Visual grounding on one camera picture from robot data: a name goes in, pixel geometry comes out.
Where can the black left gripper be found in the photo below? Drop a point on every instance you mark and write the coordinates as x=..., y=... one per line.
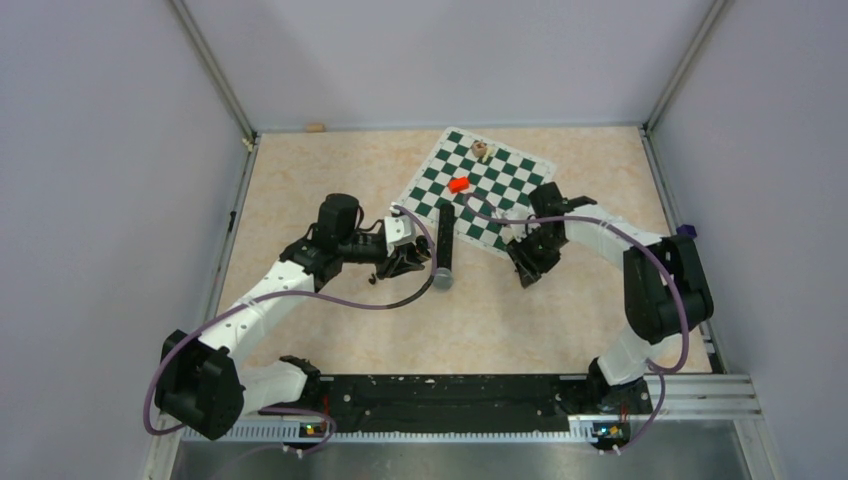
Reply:
x=401, y=261

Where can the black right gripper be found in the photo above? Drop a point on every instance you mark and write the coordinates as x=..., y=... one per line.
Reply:
x=530, y=268

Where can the black earbud case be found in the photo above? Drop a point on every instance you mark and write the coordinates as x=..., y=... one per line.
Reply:
x=422, y=250

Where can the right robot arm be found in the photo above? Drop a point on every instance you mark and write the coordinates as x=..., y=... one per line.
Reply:
x=665, y=291

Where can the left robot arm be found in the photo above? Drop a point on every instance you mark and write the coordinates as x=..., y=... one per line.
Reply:
x=202, y=381

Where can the red toy brick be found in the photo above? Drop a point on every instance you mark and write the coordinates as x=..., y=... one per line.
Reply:
x=458, y=185

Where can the green white chessboard mat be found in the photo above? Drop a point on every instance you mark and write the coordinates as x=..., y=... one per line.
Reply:
x=505, y=181

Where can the wooden letter cube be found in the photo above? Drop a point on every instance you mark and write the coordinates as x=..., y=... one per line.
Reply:
x=479, y=148

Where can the purple object outside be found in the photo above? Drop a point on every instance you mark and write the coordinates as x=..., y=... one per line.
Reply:
x=687, y=230

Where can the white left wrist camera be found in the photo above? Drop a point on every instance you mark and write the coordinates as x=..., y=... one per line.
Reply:
x=399, y=229

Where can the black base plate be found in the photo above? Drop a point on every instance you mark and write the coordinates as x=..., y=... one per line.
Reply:
x=472, y=403

